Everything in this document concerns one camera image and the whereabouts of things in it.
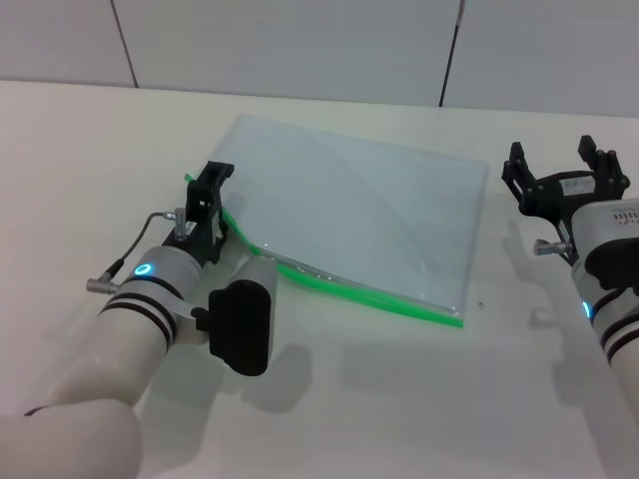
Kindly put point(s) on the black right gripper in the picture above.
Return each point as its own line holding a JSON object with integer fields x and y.
{"x": 554, "y": 197}

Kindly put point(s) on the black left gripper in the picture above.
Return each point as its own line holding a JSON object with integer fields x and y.
{"x": 204, "y": 229}

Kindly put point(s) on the translucent document bag green zip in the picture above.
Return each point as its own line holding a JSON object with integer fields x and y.
{"x": 359, "y": 209}

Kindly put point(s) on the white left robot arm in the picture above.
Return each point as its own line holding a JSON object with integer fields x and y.
{"x": 115, "y": 359}

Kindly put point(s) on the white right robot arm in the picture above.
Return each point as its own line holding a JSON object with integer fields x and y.
{"x": 624, "y": 359}

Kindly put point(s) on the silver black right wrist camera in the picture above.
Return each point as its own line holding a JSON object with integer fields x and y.
{"x": 609, "y": 227}

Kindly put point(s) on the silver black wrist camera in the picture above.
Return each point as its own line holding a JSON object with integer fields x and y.
{"x": 239, "y": 324}
{"x": 609, "y": 227}

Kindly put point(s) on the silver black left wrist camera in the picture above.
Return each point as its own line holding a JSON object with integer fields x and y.
{"x": 239, "y": 324}

